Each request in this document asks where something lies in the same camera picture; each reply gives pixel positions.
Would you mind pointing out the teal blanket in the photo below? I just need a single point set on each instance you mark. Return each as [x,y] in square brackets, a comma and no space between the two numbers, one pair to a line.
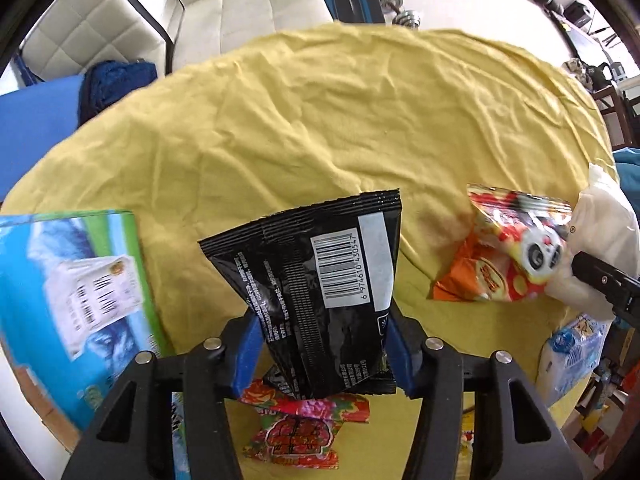
[627,161]

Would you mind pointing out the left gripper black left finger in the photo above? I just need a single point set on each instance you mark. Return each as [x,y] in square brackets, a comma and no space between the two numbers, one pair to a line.
[130,436]

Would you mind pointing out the white plastic bag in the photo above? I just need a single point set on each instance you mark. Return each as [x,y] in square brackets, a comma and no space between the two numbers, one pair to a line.
[605,226]

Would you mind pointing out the yellow tablecloth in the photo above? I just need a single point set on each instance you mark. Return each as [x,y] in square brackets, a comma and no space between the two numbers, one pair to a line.
[297,118]

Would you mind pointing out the red floral snack bag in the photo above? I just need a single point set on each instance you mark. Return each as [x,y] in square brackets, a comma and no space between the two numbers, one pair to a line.
[300,433]

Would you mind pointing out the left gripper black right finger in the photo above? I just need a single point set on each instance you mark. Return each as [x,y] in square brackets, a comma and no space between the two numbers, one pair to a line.
[515,436]

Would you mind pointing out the white padded chair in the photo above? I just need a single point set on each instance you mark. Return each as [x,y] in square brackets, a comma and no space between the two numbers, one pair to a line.
[214,27]
[73,35]

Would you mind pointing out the dark blue cloth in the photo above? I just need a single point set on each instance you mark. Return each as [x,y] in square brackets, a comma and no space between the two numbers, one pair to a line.
[107,82]

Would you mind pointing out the dark wooden chair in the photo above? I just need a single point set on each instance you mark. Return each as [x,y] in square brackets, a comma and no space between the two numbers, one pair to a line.
[619,107]

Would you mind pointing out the orange panda snack bag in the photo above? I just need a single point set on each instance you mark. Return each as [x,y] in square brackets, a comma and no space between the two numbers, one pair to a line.
[514,248]

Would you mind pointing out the blue foam mat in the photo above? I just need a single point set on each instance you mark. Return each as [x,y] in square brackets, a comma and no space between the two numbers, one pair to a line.
[33,120]

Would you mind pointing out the black snack bag with barcode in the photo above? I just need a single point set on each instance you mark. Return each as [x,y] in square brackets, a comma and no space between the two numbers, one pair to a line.
[320,280]

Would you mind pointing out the white padded chair right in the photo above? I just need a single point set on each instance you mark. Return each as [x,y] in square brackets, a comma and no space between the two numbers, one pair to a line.
[214,27]

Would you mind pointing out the chrome dumbbell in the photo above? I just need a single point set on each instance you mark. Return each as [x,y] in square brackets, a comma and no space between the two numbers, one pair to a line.
[402,17]

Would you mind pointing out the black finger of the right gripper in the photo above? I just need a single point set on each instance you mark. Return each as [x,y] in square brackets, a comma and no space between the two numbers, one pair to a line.
[620,290]

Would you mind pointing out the blue white tissue pack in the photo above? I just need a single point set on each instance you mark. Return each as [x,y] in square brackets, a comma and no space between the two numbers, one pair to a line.
[568,355]

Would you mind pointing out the cardboard box with blue print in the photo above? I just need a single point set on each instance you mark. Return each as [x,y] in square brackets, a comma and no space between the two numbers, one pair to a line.
[76,307]

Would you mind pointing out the white padded chair left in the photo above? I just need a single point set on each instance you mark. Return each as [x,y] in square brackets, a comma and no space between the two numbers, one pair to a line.
[73,35]

